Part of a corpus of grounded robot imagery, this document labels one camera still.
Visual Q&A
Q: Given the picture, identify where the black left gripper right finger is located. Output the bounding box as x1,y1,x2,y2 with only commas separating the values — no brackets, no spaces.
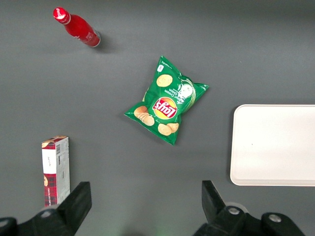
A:
192,180,307,236

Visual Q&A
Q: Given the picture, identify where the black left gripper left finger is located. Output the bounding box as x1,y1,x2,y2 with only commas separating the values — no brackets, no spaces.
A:
0,181,93,236

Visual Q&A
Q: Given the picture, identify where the red tartan cookie box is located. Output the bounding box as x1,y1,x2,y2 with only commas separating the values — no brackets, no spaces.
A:
41,135,71,207

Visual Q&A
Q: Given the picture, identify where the beige plastic tray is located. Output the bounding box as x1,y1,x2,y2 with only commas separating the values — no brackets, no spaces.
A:
229,104,315,187

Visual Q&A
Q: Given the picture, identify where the green Lay's chips bag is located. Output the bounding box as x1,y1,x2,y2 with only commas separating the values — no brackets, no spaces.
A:
124,55,210,146

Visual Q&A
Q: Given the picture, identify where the red aluminium soda bottle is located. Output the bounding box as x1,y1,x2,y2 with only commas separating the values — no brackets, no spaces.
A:
53,6,101,48

